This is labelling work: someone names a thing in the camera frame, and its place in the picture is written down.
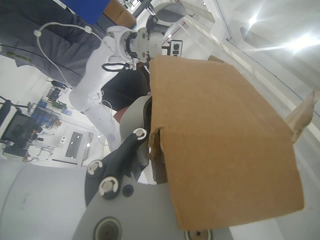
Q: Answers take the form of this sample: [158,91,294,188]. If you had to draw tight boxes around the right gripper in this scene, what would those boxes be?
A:
[122,2,187,63]

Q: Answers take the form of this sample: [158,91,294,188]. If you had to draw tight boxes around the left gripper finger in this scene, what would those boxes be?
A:
[84,95,153,206]

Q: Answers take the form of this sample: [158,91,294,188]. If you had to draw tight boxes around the small brown carton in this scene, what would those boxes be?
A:
[148,54,316,232]

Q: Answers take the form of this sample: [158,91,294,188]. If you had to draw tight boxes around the robot body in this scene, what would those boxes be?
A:
[101,70,152,126]

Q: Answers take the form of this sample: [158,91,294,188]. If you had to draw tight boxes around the dark grey fabric cover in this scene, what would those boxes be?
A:
[0,0,108,88]

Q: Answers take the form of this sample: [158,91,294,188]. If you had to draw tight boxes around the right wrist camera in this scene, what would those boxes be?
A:
[162,40,184,58]

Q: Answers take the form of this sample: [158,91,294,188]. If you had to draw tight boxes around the black cable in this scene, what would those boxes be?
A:
[101,62,131,73]

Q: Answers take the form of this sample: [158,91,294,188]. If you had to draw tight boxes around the thin white cable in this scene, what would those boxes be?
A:
[33,22,106,92]

